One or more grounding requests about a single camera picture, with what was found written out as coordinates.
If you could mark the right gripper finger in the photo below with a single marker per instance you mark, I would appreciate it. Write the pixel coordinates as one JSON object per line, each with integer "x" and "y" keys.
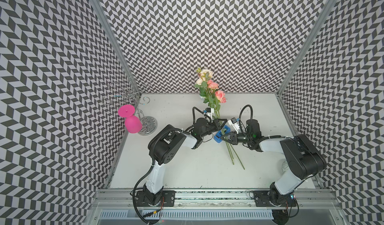
{"x": 226, "y": 139}
{"x": 227, "y": 133}

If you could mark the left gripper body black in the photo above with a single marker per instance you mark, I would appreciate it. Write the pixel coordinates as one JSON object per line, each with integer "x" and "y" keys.
{"x": 212, "y": 127}

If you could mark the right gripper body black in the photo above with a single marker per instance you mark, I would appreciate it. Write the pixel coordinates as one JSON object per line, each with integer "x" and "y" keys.
{"x": 241, "y": 137}

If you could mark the blue tape dispenser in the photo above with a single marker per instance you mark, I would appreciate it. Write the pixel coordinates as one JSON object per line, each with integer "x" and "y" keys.
{"x": 219, "y": 134}

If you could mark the artificial rose bouquet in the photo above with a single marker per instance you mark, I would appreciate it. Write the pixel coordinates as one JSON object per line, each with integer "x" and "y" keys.
{"x": 209, "y": 91}

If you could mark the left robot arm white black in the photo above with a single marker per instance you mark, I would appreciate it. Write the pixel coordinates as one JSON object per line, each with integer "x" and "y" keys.
{"x": 149, "y": 190}

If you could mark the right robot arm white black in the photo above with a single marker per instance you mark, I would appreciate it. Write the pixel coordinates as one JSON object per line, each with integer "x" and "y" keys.
{"x": 303, "y": 159}

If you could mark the patterned round plate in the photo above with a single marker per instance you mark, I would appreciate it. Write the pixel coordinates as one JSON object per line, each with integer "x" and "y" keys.
{"x": 285, "y": 167}

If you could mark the pink wine glass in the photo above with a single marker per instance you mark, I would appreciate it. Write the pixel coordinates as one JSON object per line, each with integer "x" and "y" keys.
{"x": 132, "y": 123}

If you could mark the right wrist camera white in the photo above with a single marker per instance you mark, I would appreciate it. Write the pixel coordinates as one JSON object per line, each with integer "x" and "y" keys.
{"x": 234, "y": 124}

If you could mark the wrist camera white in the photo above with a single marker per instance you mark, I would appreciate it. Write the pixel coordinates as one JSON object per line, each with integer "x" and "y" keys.
{"x": 209, "y": 112}
{"x": 234, "y": 124}

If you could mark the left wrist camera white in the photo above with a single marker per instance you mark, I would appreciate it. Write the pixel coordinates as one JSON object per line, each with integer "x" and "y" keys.
{"x": 209, "y": 112}

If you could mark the wire glass rack stand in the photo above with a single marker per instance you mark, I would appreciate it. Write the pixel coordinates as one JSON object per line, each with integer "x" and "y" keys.
{"x": 119, "y": 94}

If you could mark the aluminium mounting rail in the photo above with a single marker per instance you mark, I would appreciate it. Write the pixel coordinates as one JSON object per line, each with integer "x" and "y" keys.
{"x": 216, "y": 204}

